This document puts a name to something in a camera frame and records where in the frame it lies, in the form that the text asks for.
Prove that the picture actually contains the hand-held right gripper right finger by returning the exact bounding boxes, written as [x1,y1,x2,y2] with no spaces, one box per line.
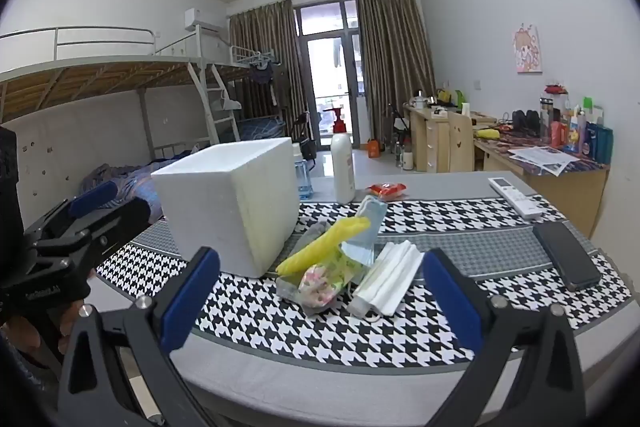
[422,248,586,427]

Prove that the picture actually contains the white floor jug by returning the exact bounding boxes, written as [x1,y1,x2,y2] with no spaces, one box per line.
[395,139,413,170]

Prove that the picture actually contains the floral tissue pack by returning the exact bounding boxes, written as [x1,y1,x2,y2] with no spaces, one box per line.
[298,252,361,308]

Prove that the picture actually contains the blue checked quilt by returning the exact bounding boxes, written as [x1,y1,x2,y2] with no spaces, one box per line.
[80,159,171,220]

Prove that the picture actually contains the blue water bottle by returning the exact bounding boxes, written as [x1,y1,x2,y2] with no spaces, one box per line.
[292,144,314,200]

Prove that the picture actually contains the brown curtain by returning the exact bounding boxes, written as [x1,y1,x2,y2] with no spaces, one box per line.
[229,0,303,142]
[355,0,436,148]

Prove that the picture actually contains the red snack packet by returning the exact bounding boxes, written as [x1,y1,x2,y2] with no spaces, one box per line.
[367,183,408,198]

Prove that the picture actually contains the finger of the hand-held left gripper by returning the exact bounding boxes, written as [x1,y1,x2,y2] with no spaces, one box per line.
[22,180,119,253]
[32,197,152,262]

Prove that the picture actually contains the pink cartoon wall poster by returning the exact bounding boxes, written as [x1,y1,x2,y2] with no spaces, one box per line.
[512,24,543,74]

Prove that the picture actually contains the black smartphone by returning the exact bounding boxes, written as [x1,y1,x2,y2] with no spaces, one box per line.
[531,221,603,292]

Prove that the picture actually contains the white pump bottle red top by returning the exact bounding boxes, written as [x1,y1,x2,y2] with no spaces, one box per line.
[330,106,357,204]

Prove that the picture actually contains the white remote control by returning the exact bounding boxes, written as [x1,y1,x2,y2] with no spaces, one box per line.
[488,176,543,221]

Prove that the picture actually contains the grey cloth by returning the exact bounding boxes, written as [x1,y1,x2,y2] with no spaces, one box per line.
[299,222,341,258]

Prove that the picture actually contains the wooden desk with cloth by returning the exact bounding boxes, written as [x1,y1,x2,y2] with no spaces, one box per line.
[472,117,611,238]

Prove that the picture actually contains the white bunk ladder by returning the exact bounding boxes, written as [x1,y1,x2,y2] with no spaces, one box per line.
[200,62,241,142]

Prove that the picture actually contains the glass balcony door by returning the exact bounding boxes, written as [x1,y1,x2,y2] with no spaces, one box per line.
[294,0,362,148]

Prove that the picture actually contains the person's left hand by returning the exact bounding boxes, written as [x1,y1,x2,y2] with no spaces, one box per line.
[0,299,86,355]

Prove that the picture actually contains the blue face mask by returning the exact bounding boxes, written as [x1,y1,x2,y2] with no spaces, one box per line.
[358,195,389,253]
[340,239,377,269]

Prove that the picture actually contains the houndstooth table cloth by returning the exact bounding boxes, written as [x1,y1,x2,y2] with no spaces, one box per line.
[95,170,636,418]

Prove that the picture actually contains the dark hanging clothes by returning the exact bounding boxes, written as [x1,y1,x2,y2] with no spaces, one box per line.
[250,57,281,82]

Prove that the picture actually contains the wooden desk with drawers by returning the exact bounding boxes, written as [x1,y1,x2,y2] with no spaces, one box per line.
[402,104,496,172]

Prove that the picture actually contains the patterned desk cloth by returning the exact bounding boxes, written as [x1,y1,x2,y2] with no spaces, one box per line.
[475,127,608,172]

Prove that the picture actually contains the small metal bunk bed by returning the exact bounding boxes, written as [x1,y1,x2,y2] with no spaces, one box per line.
[227,44,288,142]

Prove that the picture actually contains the white foam box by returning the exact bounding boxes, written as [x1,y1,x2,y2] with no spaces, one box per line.
[151,137,301,279]

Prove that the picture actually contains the group of toiletry bottles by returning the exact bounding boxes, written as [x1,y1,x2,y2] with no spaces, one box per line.
[539,84,615,160]

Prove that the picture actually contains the blue checked bedding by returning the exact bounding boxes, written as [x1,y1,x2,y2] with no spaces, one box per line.
[237,116,286,138]

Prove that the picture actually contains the white air conditioner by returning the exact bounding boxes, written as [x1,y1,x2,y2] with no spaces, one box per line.
[184,8,226,32]

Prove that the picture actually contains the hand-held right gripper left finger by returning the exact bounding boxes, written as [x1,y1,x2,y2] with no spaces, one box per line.
[57,247,236,427]

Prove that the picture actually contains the printed paper sheets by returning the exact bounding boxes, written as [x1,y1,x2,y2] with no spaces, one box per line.
[509,146,581,178]

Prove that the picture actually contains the large metal bunk bed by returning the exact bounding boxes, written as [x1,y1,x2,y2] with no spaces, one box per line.
[0,26,236,208]

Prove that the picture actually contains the wooden smiley chair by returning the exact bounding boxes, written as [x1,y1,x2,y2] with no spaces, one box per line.
[446,112,476,172]

